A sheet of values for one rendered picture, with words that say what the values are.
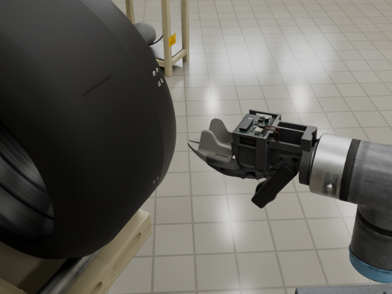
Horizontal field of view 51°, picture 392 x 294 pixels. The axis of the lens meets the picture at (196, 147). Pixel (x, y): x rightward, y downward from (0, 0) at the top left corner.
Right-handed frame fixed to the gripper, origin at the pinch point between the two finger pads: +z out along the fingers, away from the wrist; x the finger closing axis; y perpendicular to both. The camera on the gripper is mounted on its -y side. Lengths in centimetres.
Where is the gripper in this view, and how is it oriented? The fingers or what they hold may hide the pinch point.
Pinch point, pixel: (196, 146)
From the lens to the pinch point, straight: 70.3
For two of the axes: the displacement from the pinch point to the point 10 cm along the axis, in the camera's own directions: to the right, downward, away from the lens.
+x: -4.6, 5.5, -6.9
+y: -1.0, -8.1, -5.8
